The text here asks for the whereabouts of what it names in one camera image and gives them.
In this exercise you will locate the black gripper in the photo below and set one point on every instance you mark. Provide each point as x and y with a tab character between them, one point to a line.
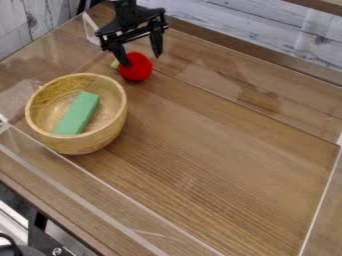
134	22

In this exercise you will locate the red toy fruit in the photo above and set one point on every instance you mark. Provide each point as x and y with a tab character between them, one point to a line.
141	69

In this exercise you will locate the green rectangular block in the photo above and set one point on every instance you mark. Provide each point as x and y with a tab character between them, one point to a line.
78	114

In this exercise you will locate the wooden bowl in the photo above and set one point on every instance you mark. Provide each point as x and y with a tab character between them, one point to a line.
50	102

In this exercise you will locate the clear acrylic corner bracket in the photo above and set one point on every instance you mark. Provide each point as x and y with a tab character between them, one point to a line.
90	29

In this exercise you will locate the clear acrylic tray wall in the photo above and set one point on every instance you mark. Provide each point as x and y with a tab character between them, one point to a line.
115	225

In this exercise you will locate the black table leg bracket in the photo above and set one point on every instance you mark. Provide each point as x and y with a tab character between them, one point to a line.
41	240

